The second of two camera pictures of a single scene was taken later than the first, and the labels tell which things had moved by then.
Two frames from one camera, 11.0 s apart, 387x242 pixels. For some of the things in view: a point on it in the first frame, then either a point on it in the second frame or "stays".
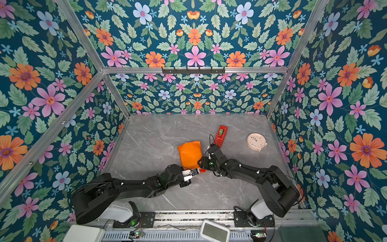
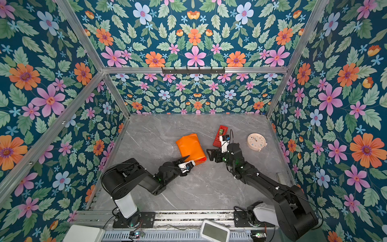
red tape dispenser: [220, 135] stays
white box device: [77, 233] stays
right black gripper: [204, 163] → [217, 153]
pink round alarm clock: [256, 141] stays
